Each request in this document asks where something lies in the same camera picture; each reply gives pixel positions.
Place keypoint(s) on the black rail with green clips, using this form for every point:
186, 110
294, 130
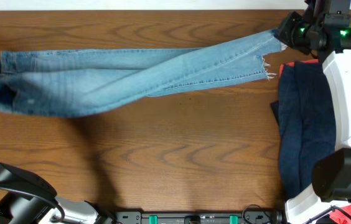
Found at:
251, 215

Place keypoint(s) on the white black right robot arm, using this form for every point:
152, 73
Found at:
330, 188

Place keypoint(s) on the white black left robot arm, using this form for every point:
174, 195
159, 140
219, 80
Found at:
25, 197

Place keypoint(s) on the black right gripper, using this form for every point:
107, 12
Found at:
285, 33

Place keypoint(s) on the dark navy garment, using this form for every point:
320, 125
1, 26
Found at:
306, 124

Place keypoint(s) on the light blue denim jeans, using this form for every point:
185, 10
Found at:
83, 82

